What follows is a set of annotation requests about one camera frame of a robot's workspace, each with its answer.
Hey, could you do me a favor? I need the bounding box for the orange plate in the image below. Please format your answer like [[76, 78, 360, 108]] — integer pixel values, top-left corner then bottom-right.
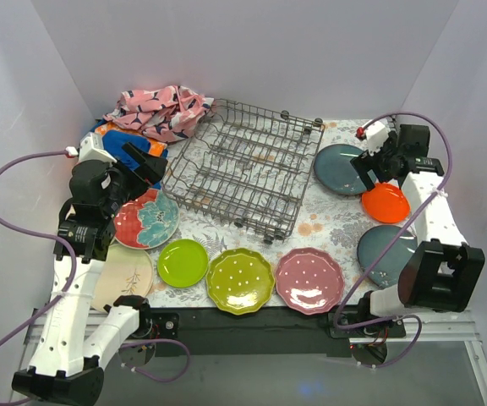
[[361, 183, 410, 224]]

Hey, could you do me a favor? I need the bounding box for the pink polka dot plate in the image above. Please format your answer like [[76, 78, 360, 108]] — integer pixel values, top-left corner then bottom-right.
[[274, 247, 345, 315]]

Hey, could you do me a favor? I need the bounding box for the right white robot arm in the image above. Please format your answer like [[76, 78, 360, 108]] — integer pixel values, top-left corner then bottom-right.
[[351, 122, 485, 337]]

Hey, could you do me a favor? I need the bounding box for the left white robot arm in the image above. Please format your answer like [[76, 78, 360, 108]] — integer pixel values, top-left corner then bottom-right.
[[12, 142, 167, 405]]

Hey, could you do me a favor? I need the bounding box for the orange blue cloth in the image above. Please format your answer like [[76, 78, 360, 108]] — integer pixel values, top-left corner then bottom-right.
[[90, 120, 168, 169]]

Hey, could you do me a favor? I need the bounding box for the pink patterned cloth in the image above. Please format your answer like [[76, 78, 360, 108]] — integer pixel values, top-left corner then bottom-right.
[[103, 85, 215, 143]]

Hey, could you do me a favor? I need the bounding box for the red teal flower plate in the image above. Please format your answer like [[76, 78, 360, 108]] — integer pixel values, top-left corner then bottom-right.
[[114, 189, 179, 250]]

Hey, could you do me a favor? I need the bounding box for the floral tablecloth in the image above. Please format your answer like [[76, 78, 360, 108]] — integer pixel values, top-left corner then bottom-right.
[[55, 118, 451, 314]]

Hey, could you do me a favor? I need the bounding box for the cream leaf plate near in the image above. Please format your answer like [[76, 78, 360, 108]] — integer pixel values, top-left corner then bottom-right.
[[90, 244, 154, 313]]

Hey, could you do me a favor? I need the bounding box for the lime green plate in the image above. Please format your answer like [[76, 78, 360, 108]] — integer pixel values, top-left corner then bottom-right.
[[157, 239, 209, 288]]

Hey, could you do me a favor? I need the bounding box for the olive polka dot plate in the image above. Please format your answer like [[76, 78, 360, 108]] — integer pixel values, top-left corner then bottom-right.
[[205, 248, 275, 315]]

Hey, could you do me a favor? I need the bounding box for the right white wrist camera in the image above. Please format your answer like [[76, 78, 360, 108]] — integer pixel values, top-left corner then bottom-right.
[[356, 121, 390, 156]]

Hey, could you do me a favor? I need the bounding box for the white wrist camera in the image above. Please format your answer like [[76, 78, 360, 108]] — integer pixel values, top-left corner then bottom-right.
[[65, 132, 117, 163], [356, 121, 390, 156]]

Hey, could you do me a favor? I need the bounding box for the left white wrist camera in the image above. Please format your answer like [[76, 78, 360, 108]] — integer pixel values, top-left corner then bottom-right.
[[65, 132, 117, 163]]

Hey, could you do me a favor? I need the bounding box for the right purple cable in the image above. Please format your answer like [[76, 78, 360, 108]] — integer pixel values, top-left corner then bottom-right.
[[334, 111, 454, 369]]

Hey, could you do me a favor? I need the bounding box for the grey wire dish rack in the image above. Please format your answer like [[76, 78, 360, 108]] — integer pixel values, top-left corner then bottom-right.
[[162, 99, 325, 244]]

